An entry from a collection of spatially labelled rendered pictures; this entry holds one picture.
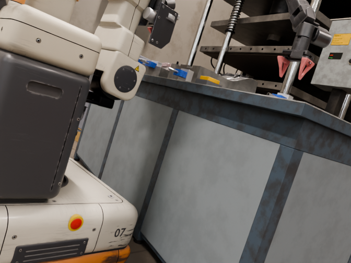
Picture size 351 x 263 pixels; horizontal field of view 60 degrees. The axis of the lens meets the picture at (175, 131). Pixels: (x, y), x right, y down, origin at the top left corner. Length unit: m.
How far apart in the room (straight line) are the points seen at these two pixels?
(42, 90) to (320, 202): 0.93
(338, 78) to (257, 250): 1.28
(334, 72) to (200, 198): 1.19
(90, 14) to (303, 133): 3.69
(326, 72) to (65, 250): 1.68
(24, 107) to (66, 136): 0.15
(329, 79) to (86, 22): 3.14
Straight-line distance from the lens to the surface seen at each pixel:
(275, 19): 2.43
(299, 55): 1.22
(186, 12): 5.35
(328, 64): 2.05
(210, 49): 2.80
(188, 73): 1.35
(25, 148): 0.91
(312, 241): 1.19
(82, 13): 4.27
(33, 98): 0.88
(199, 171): 1.19
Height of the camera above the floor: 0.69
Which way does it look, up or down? 5 degrees down
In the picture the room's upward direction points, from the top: 18 degrees clockwise
